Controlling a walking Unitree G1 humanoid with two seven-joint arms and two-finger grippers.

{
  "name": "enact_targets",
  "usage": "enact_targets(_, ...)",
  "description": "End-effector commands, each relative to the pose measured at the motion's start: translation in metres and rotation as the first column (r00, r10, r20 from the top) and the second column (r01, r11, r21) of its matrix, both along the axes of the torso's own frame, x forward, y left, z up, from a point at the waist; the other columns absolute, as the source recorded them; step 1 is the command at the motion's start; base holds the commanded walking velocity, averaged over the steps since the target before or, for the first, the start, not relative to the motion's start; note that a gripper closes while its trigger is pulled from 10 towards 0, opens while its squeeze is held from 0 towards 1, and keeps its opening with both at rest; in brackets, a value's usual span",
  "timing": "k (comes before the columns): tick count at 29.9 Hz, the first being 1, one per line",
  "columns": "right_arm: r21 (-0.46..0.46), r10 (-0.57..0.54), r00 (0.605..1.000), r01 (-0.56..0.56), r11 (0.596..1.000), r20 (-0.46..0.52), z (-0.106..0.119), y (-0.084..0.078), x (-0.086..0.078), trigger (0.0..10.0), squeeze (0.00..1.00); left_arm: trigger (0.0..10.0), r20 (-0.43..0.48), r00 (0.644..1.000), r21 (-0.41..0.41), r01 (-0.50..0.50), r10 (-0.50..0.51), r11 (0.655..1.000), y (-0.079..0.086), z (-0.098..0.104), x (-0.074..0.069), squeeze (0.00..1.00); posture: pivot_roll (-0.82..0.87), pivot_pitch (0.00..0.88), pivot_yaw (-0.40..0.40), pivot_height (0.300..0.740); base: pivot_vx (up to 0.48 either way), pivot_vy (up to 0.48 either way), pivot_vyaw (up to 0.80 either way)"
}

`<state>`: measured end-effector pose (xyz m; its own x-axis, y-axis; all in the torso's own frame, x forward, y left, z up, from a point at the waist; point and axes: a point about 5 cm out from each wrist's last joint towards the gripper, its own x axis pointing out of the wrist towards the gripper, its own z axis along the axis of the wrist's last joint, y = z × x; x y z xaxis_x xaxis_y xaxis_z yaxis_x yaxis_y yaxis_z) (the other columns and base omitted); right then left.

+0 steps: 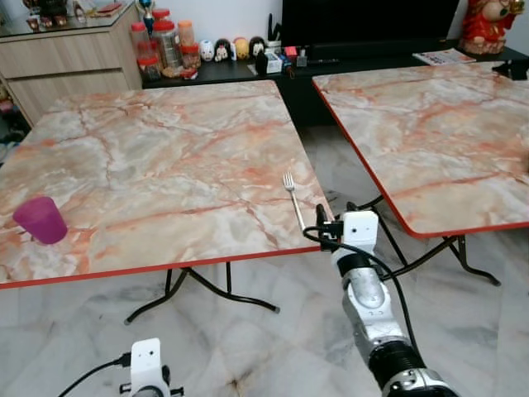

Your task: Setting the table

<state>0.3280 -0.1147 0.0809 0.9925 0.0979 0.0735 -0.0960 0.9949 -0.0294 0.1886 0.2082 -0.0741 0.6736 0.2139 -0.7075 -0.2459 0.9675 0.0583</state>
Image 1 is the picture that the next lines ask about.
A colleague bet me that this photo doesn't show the silver metal fork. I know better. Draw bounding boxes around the silver metal fork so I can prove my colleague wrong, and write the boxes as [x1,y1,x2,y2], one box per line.
[283,171,308,234]

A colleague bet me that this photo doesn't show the black folding table legs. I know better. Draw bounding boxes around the black folding table legs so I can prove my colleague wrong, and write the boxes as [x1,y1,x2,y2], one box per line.
[346,195,502,288]
[125,261,281,325]

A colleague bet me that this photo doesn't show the black low TV stand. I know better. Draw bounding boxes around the black low TV stand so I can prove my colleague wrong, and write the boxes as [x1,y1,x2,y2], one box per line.
[142,43,529,129]

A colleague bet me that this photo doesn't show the small white box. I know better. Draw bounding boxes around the small white box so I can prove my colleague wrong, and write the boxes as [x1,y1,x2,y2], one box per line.
[265,51,284,74]

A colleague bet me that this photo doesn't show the black round doll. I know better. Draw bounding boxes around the black round doll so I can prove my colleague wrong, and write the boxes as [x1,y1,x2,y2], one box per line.
[214,38,234,63]
[249,36,268,60]

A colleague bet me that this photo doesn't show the yellow round doll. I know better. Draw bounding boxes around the yellow round doll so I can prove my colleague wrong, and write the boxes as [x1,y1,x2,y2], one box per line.
[233,36,250,61]

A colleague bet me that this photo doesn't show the black television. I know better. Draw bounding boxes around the black television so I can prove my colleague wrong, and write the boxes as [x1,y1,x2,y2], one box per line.
[281,0,460,48]

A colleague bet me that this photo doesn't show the printed magazine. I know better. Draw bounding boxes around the printed magazine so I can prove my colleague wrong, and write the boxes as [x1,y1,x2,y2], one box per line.
[411,48,478,66]

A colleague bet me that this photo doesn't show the small red-lid jar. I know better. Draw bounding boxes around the small red-lid jar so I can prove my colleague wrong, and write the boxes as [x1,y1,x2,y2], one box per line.
[136,55,161,82]
[181,43,203,72]

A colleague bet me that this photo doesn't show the purple plastic cup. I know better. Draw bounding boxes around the purple plastic cup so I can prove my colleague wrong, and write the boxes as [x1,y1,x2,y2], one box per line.
[12,195,69,246]

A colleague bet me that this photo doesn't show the orange-lid jar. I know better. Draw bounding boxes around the orange-lid jar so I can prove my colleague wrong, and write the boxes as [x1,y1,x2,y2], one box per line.
[177,20,196,47]

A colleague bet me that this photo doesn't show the large clear red-lid jar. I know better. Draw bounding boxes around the large clear red-lid jar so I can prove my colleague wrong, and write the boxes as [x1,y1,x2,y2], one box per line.
[152,20,183,72]

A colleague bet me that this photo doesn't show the black object on table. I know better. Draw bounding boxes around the black object on table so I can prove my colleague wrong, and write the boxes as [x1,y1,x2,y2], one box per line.
[493,57,529,82]

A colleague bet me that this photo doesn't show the red gold figurine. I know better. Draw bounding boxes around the red gold figurine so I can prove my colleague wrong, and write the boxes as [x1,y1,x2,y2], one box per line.
[458,0,519,56]

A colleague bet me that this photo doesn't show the slim red-lid jar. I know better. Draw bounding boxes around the slim red-lid jar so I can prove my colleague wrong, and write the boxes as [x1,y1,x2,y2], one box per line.
[130,22,150,59]

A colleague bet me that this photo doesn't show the trophy cup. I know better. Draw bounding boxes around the trophy cup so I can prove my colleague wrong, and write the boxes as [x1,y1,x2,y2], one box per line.
[136,0,159,22]

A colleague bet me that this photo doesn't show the light wooden cabinet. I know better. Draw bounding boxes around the light wooden cabinet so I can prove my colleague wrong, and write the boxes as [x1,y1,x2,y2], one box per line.
[0,3,147,127]

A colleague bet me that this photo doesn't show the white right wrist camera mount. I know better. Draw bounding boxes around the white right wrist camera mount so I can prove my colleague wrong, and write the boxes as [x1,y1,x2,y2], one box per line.
[341,210,380,255]

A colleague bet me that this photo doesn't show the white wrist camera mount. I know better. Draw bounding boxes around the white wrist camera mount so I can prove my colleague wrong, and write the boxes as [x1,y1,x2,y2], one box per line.
[341,210,380,255]
[129,337,164,397]

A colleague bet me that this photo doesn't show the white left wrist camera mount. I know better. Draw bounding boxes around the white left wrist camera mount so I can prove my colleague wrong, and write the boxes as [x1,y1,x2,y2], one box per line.
[129,337,164,397]

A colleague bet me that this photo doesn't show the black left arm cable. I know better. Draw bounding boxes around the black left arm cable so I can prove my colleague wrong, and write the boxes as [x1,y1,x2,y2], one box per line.
[57,353,132,397]

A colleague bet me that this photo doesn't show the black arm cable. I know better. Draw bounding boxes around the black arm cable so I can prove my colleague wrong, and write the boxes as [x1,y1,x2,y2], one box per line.
[57,353,132,397]
[301,225,417,350]

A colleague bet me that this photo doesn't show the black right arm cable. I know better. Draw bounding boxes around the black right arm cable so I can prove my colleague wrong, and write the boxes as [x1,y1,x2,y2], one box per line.
[301,225,417,350]

